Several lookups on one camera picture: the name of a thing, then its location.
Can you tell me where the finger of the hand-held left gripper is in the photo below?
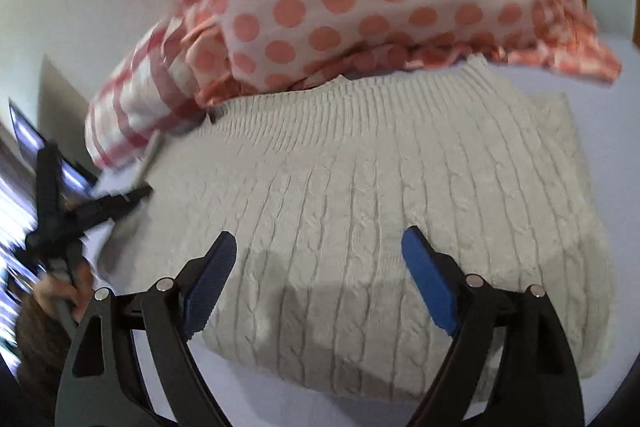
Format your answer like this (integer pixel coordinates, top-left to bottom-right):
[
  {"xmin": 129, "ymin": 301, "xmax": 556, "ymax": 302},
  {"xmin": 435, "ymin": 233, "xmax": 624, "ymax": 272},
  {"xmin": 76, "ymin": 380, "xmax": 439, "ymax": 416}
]
[{"xmin": 87, "ymin": 185, "xmax": 154, "ymax": 224}]

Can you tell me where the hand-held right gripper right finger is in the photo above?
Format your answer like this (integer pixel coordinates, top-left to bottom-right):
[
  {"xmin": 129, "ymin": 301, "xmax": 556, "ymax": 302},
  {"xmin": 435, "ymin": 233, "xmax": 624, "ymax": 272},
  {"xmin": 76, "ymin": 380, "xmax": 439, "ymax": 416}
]
[{"xmin": 401, "ymin": 226, "xmax": 587, "ymax": 427}]

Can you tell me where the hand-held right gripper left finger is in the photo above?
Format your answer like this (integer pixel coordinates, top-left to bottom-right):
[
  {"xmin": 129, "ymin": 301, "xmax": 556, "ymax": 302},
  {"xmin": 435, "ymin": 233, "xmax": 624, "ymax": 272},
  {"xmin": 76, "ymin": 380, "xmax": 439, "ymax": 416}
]
[{"xmin": 54, "ymin": 230, "xmax": 238, "ymax": 427}]

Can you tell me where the cream cable-knit sweater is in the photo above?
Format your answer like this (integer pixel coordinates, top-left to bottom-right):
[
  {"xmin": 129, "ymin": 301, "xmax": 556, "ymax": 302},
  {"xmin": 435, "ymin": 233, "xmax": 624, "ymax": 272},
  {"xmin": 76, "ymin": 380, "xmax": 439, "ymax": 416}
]
[{"xmin": 98, "ymin": 55, "xmax": 618, "ymax": 403}]

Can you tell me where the person's left forearm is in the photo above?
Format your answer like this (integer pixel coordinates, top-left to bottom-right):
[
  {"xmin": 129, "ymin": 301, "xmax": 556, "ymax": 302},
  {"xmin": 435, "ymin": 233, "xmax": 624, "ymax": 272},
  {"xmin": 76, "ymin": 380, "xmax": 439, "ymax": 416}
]
[{"xmin": 11, "ymin": 294, "xmax": 78, "ymax": 413}]

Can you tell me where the person's left hand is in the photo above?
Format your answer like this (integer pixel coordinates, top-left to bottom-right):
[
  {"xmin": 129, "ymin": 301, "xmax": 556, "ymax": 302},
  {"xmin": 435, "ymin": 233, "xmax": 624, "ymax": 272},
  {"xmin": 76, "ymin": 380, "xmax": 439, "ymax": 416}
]
[{"xmin": 33, "ymin": 264, "xmax": 96, "ymax": 324}]

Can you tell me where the pink checked pillow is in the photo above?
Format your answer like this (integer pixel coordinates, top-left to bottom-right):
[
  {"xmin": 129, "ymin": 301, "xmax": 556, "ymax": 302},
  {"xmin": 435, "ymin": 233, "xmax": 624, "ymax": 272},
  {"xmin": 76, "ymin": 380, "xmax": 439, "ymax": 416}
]
[{"xmin": 84, "ymin": 15, "xmax": 211, "ymax": 170}]

